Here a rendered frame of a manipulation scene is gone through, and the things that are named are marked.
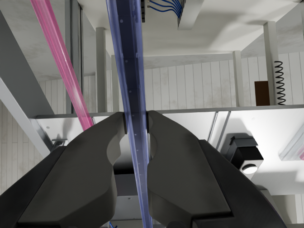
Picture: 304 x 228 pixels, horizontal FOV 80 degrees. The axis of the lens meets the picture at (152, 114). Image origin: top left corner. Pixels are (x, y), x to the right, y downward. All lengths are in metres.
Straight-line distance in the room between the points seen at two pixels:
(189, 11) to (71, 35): 0.36
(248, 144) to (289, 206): 0.51
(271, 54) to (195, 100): 2.35
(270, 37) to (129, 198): 0.75
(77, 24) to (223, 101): 2.74
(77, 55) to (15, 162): 4.35
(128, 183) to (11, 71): 0.27
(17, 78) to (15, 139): 4.50
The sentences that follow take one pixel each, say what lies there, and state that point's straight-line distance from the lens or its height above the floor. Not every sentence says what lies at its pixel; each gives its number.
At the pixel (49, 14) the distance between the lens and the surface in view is 0.23.
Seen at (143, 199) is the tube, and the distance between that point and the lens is 0.22.
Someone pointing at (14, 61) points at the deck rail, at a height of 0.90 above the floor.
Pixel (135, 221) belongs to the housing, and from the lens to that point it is 0.51.
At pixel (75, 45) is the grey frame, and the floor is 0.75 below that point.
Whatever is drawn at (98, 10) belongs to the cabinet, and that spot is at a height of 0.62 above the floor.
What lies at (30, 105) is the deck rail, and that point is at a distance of 0.34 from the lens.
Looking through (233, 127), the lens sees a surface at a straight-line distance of 0.35.
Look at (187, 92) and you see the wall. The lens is 3.13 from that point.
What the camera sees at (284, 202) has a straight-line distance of 0.85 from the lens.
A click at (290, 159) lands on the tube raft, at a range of 0.48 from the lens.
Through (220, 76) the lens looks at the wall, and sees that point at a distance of 3.20.
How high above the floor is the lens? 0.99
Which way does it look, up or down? 4 degrees down
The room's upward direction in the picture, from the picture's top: 178 degrees clockwise
